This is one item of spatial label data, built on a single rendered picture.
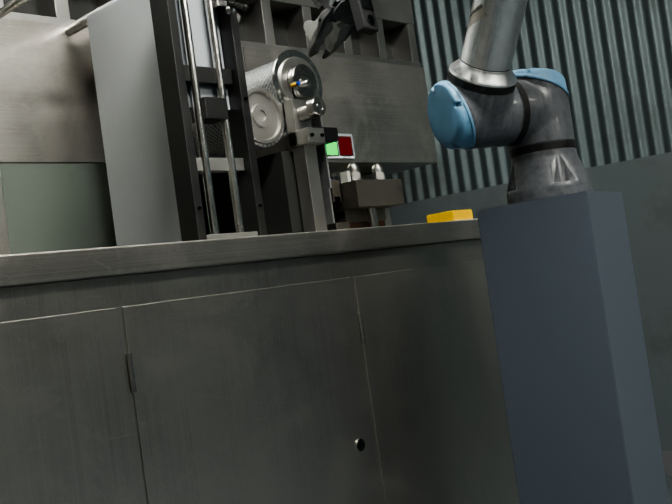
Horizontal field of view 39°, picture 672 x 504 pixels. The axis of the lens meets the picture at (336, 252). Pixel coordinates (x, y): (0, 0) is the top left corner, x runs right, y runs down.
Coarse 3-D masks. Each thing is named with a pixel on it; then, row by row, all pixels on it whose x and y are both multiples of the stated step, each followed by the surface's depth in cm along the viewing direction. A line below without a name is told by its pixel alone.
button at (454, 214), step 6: (456, 210) 195; (462, 210) 196; (468, 210) 198; (432, 216) 197; (438, 216) 196; (444, 216) 195; (450, 216) 194; (456, 216) 194; (462, 216) 196; (468, 216) 197
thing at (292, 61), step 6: (288, 60) 202; (294, 60) 203; (300, 60) 205; (282, 66) 200; (288, 66) 202; (282, 72) 200; (282, 78) 200; (282, 84) 200; (318, 84) 208; (282, 90) 200; (288, 90) 201; (318, 90) 208; (288, 96) 201; (312, 96) 206; (282, 108) 204
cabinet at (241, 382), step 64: (320, 256) 165; (384, 256) 177; (448, 256) 192; (0, 320) 121; (64, 320) 128; (128, 320) 135; (192, 320) 143; (256, 320) 152; (320, 320) 163; (384, 320) 175; (448, 320) 188; (0, 384) 120; (64, 384) 126; (128, 384) 134; (192, 384) 142; (256, 384) 150; (320, 384) 161; (384, 384) 172; (448, 384) 186; (0, 448) 119; (64, 448) 125; (128, 448) 132; (192, 448) 140; (256, 448) 149; (320, 448) 159; (384, 448) 170; (448, 448) 183
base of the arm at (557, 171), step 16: (544, 144) 163; (560, 144) 163; (512, 160) 168; (528, 160) 164; (544, 160) 162; (560, 160) 163; (576, 160) 164; (512, 176) 168; (528, 176) 163; (544, 176) 162; (560, 176) 162; (576, 176) 162; (512, 192) 166; (528, 192) 162; (544, 192) 161; (560, 192) 161; (576, 192) 161
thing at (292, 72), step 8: (288, 72) 201; (296, 72) 201; (304, 72) 203; (312, 72) 205; (288, 80) 201; (296, 80) 201; (312, 80) 204; (296, 88) 200; (304, 88) 202; (312, 88) 204; (296, 96) 202; (304, 96) 202
